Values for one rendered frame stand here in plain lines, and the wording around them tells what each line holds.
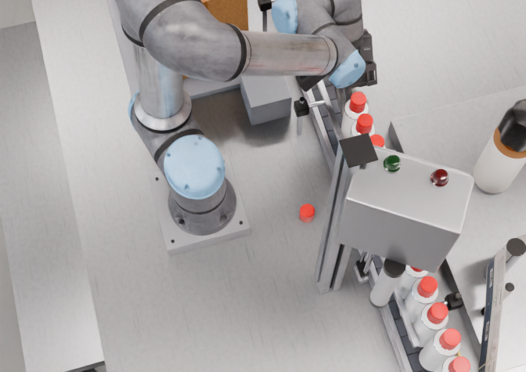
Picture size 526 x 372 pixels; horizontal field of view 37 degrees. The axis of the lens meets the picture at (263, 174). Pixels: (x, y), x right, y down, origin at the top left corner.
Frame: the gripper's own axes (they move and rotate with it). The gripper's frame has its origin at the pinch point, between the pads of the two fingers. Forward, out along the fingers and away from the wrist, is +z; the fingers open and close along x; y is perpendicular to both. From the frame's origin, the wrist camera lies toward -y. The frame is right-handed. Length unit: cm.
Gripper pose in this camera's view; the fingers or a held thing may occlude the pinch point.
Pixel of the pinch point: (344, 117)
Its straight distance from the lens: 180.7
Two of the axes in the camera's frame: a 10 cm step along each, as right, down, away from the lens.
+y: 9.6, -2.5, 1.1
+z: 1.4, 7.9, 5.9
